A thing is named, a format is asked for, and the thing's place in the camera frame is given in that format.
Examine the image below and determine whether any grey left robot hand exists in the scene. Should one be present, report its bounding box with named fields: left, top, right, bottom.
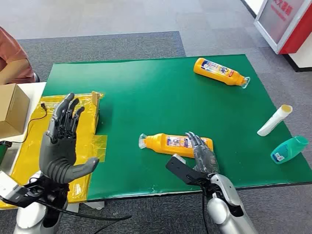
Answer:
left=39, top=93, right=100, bottom=185

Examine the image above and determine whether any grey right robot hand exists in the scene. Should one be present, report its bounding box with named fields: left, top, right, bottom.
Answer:
left=185, top=132, right=220, bottom=177

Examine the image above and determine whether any orange bottle with clear cap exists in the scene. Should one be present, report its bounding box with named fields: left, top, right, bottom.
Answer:
left=138, top=133, right=214, bottom=159
left=193, top=57, right=251, bottom=89

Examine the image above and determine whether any white tube bottle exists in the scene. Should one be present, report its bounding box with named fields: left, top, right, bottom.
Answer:
left=257, top=104, right=293, bottom=137

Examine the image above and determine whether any teal plastic bottle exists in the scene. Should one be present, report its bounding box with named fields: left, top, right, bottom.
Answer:
left=270, top=136, right=310, bottom=165

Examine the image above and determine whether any yellow plastic-wrapped tray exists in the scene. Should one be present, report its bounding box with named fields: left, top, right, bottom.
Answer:
left=0, top=91, right=108, bottom=210

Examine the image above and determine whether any white side table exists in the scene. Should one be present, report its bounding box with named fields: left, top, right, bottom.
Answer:
left=0, top=81, right=47, bottom=195

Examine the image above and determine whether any dark green object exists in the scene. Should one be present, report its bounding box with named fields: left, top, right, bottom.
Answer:
left=0, top=141, right=12, bottom=165

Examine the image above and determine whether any brown cardboard box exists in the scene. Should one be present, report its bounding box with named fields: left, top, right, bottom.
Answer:
left=0, top=83, right=30, bottom=139

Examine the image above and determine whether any green table mat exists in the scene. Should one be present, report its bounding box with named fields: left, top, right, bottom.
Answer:
left=42, top=54, right=312, bottom=201

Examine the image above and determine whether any red and white sign stand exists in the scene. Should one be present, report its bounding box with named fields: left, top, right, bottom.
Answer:
left=253, top=0, right=312, bottom=55

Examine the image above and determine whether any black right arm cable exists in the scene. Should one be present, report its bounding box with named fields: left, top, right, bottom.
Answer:
left=201, top=185, right=211, bottom=234

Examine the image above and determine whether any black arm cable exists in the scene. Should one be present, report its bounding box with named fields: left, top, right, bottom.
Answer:
left=201, top=185, right=211, bottom=234
left=36, top=198, right=132, bottom=234

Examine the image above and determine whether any thin black plug cable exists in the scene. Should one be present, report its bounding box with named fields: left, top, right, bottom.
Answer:
left=10, top=102, right=48, bottom=144

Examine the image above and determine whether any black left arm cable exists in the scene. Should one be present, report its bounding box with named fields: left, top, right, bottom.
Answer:
left=36, top=198, right=132, bottom=234

